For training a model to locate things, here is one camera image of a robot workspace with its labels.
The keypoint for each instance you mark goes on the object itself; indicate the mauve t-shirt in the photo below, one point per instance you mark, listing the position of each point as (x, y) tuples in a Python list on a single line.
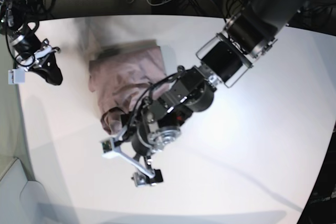
[(119, 74)]

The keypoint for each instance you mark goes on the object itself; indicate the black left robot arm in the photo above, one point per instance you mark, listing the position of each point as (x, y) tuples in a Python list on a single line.
[(164, 106)]

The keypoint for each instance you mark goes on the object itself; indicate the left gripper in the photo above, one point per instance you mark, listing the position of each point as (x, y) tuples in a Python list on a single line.
[(147, 139)]

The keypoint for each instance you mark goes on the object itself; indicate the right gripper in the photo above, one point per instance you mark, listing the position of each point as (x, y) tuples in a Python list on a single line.
[(47, 68)]

